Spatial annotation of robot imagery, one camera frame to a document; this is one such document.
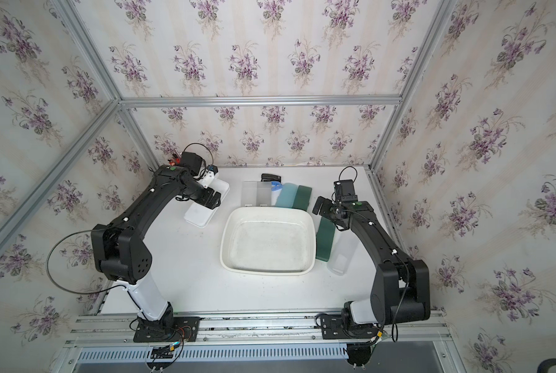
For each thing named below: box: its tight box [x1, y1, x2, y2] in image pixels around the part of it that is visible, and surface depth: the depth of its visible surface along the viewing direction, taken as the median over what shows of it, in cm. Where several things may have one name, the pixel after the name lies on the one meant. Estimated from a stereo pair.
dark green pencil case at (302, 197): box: [291, 184, 313, 212], surface depth 109 cm
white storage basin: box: [219, 206, 317, 276], surface depth 95 cm
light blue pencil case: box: [274, 182, 298, 208], surface depth 110 cm
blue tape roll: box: [271, 181, 283, 192], surface depth 113 cm
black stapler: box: [260, 173, 282, 183], surface depth 116 cm
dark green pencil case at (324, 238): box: [315, 216, 336, 262], surface depth 95 cm
